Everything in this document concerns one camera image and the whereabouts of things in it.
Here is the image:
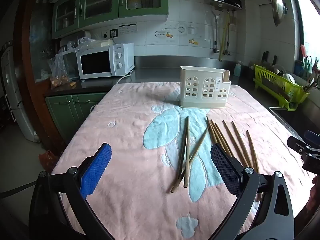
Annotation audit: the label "hanging metal wok lid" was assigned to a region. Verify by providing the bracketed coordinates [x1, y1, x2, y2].
[268, 0, 288, 27]

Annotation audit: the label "white appliance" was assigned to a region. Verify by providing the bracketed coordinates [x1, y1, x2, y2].
[74, 30, 91, 43]

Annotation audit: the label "grey toaster oven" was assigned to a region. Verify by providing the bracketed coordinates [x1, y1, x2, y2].
[60, 51, 78, 80]

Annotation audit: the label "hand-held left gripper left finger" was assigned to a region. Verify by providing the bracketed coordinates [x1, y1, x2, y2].
[29, 143, 115, 240]

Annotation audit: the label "green plastic dish rack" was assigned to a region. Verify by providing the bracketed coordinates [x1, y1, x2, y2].
[253, 64, 310, 111]

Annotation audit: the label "white wall label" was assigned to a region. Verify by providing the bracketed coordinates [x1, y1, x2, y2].
[119, 24, 138, 34]

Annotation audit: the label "white refrigerator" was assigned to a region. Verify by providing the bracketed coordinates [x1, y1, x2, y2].
[0, 42, 40, 143]

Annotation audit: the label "grey metal hose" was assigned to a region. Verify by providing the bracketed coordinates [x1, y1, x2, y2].
[213, 10, 220, 53]

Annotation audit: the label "steel kitchen sink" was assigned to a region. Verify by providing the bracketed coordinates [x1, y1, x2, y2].
[269, 106, 309, 142]

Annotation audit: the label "white microwave oven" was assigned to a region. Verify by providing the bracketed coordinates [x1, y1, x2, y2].
[76, 43, 135, 80]

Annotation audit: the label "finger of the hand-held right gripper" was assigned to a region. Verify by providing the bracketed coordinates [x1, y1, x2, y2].
[304, 129, 320, 145]
[287, 136, 320, 173]

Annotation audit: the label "red plastic bag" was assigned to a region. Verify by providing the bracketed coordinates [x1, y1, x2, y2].
[39, 150, 60, 172]

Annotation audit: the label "white power cable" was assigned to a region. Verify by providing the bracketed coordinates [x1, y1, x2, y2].
[90, 70, 133, 112]

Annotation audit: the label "wooden chopstick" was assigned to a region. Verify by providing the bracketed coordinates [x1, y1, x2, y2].
[206, 116, 218, 145]
[214, 122, 235, 157]
[231, 121, 254, 169]
[222, 120, 249, 168]
[184, 127, 190, 188]
[171, 126, 209, 194]
[210, 119, 232, 157]
[246, 130, 260, 173]
[175, 116, 190, 184]

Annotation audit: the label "person's right hand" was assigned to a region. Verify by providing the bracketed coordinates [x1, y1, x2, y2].
[309, 175, 320, 212]

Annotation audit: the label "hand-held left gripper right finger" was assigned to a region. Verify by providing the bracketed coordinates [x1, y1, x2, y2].
[211, 144, 295, 240]

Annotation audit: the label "cluttered utensil holder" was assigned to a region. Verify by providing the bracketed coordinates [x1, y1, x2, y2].
[294, 45, 320, 92]

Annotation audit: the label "pink and blue towel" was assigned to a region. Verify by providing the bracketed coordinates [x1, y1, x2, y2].
[50, 81, 317, 240]

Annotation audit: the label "green wall cabinets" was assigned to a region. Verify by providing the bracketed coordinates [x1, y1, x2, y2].
[51, 0, 169, 39]

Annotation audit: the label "clear plastic bag with food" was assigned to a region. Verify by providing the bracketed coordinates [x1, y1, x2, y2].
[49, 52, 72, 89]

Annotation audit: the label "yellow gas hose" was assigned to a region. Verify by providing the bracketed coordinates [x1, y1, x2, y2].
[219, 12, 230, 61]

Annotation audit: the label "green base cabinets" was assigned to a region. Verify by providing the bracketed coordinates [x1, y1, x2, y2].
[44, 92, 108, 145]

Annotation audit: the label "teal soap bottle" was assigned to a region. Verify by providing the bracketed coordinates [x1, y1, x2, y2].
[233, 60, 243, 77]

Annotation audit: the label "cream plastic chopstick holder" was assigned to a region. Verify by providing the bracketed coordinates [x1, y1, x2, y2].
[179, 66, 231, 108]

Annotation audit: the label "plastic bag with bread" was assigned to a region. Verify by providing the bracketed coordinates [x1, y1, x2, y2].
[77, 37, 113, 50]

